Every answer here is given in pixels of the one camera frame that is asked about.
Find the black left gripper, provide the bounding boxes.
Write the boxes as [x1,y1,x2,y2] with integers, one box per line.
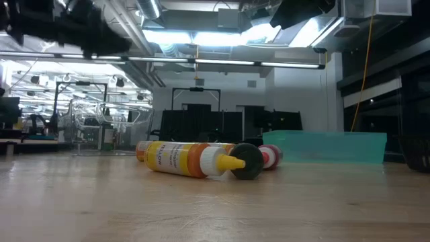
[50,0,132,58]

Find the yellow ink bottle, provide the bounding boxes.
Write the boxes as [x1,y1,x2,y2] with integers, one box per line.
[143,140,247,179]

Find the red ink bottle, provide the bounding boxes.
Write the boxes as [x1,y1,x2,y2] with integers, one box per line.
[257,144,284,171]

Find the grey ceiling box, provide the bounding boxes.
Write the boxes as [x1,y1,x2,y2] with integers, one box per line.
[217,8,241,30]

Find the long overhead light bar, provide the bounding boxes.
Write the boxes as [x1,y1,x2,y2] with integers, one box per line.
[0,50,326,71]

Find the black partition panels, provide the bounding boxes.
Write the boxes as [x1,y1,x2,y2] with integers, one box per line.
[158,103,303,143]

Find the clear plastic bin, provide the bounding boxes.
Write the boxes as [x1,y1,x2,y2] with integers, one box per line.
[55,97,155,157]

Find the teal plastic bin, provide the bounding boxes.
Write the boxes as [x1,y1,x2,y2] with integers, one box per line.
[262,130,388,165]

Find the black mesh basket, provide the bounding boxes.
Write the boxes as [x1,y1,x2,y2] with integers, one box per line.
[398,135,430,173]

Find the silver ventilation duct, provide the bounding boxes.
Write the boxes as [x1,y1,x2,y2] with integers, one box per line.
[136,0,163,20]

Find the yellow hanging cable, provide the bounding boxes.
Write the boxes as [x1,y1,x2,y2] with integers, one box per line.
[350,0,376,130]

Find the black background rig frame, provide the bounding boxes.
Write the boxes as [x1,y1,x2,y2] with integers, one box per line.
[171,87,222,112]

